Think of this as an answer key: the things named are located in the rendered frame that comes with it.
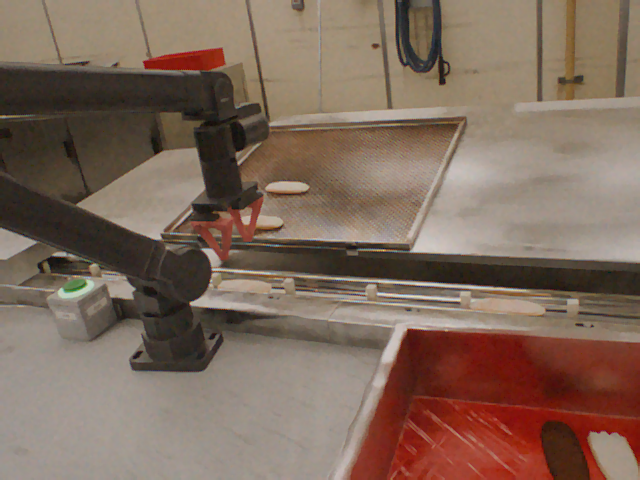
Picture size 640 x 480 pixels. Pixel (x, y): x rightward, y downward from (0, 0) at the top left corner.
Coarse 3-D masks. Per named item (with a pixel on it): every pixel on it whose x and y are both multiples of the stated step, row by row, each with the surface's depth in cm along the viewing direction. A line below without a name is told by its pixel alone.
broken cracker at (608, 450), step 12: (600, 432) 60; (588, 444) 60; (600, 444) 59; (612, 444) 58; (624, 444) 59; (600, 456) 58; (612, 456) 57; (624, 456) 57; (600, 468) 57; (612, 468) 56; (624, 468) 56; (636, 468) 56
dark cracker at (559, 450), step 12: (552, 420) 63; (540, 432) 62; (552, 432) 61; (564, 432) 61; (552, 444) 60; (564, 444) 59; (576, 444) 59; (552, 456) 58; (564, 456) 58; (576, 456) 58; (552, 468) 57; (564, 468) 57; (576, 468) 57
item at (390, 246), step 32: (288, 128) 150; (320, 128) 146; (384, 128) 138; (416, 128) 134; (256, 160) 138; (288, 160) 134; (384, 160) 124; (416, 160) 120; (448, 160) 116; (416, 192) 110; (384, 224) 103; (416, 224) 100
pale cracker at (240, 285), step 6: (228, 282) 100; (234, 282) 99; (240, 282) 99; (246, 282) 98; (252, 282) 98; (258, 282) 98; (264, 282) 98; (222, 288) 99; (228, 288) 98; (234, 288) 97; (240, 288) 97; (246, 288) 97; (252, 288) 96; (258, 288) 96; (264, 288) 96; (270, 288) 97
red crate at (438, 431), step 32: (416, 416) 68; (448, 416) 67; (480, 416) 66; (512, 416) 66; (544, 416) 65; (576, 416) 64; (608, 416) 63; (416, 448) 63; (448, 448) 63; (480, 448) 62; (512, 448) 61
